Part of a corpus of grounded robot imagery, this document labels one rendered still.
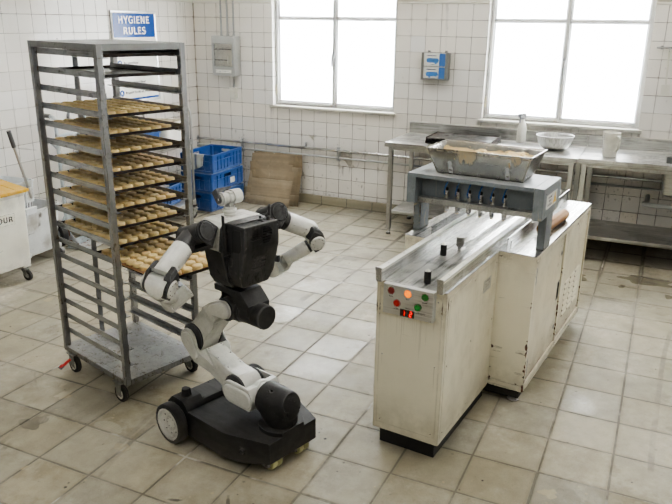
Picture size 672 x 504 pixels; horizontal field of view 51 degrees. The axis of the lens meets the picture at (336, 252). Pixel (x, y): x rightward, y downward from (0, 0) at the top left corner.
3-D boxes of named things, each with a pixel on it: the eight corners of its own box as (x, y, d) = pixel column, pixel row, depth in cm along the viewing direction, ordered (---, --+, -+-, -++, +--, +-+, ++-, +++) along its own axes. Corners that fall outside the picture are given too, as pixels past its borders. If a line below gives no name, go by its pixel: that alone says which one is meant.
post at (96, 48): (131, 384, 363) (101, 44, 309) (126, 386, 361) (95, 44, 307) (128, 382, 365) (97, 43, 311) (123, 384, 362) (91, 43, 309)
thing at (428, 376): (428, 380, 395) (438, 229, 367) (487, 397, 379) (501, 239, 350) (370, 440, 338) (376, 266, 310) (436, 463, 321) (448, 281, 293)
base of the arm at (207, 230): (222, 248, 294) (221, 222, 296) (198, 244, 284) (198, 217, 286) (198, 254, 303) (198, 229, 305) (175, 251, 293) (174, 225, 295)
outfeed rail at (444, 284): (555, 198, 458) (557, 188, 456) (560, 199, 457) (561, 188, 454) (435, 294, 294) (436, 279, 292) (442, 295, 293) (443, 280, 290)
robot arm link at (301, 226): (323, 220, 347) (286, 206, 334) (332, 233, 337) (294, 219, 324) (311, 239, 350) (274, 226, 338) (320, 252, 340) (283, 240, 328)
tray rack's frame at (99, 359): (204, 367, 399) (187, 42, 342) (125, 401, 362) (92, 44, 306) (140, 335, 439) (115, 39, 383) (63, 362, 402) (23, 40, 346)
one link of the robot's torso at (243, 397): (281, 400, 332) (281, 375, 327) (250, 416, 317) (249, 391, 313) (252, 385, 344) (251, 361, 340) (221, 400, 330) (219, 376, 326)
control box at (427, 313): (385, 309, 314) (387, 280, 309) (435, 321, 302) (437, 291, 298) (382, 312, 311) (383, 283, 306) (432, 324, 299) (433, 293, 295)
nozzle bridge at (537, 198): (428, 220, 404) (432, 162, 393) (554, 240, 369) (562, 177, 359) (404, 234, 377) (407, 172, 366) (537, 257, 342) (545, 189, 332)
